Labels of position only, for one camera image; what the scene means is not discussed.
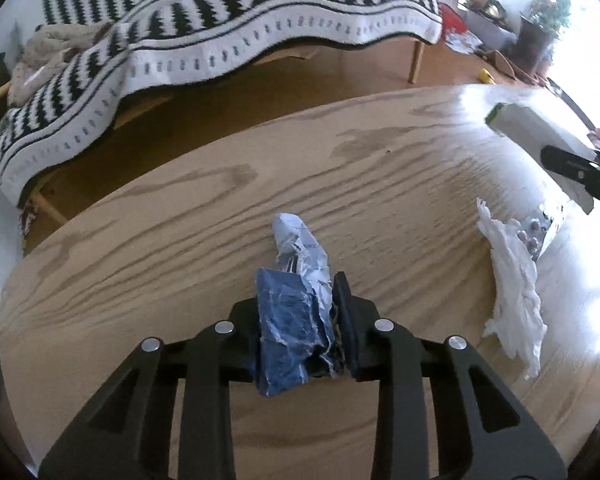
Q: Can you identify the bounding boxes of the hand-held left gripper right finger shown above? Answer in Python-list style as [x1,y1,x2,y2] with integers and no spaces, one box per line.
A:
[332,271,567,480]

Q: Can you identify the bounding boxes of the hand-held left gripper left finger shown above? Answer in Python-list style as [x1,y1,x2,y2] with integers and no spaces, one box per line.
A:
[37,297,262,480]

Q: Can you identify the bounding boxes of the blue paper packet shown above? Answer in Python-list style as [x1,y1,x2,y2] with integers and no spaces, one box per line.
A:
[254,212,342,398]

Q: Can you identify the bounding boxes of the white box with green edge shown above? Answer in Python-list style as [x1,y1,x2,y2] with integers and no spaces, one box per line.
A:
[485,102,597,216]

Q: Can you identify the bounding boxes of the silver pill blister pack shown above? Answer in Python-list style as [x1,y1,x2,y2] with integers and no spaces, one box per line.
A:
[517,204,565,262]

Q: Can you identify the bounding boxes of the cardboard piece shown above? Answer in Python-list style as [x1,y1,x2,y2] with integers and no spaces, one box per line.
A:
[486,50,518,78]

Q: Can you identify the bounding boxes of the crumpled white tissue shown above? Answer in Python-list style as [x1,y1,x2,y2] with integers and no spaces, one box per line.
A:
[476,199,548,381]

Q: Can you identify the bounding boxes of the potted plant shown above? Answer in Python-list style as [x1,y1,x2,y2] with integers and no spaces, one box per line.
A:
[519,0,577,72]

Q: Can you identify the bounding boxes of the red bag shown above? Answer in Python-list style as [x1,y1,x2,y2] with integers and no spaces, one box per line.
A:
[439,2,468,43]

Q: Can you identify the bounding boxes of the black and white striped blanket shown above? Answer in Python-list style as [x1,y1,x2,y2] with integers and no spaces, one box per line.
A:
[0,0,443,207]

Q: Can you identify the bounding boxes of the beige fuzzy cloth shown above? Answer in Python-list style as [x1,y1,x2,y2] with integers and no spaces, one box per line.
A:
[7,22,117,107]

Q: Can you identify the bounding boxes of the wooden daybed frame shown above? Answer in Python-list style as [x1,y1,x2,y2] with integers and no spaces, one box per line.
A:
[0,35,428,226]

